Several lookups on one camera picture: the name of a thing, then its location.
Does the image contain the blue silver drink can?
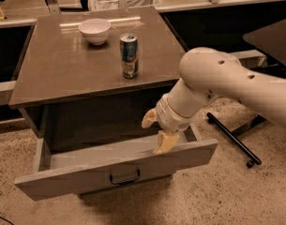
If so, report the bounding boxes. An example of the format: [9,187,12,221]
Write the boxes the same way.
[120,33,139,79]

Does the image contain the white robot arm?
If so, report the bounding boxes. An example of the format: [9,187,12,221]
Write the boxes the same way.
[142,47,286,155]

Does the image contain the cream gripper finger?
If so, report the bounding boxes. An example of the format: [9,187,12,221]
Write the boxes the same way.
[153,130,179,155]
[142,109,158,128]

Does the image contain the black wheeled table base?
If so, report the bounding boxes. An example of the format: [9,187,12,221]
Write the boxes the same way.
[206,112,262,168]

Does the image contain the black floor cable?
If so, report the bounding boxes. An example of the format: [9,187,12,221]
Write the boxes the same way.
[0,210,15,225]

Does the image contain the grey drawer cabinet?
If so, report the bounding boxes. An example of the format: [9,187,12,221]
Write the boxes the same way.
[8,6,193,199]

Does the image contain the dark side table top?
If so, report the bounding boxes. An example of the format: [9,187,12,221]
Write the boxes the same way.
[243,19,286,71]

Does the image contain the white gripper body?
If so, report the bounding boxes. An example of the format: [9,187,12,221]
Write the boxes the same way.
[155,94,191,132]

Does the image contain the grey top drawer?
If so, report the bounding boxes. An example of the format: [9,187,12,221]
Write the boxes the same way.
[15,127,218,201]

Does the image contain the white bowl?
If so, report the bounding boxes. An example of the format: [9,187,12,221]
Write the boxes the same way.
[78,19,111,45]

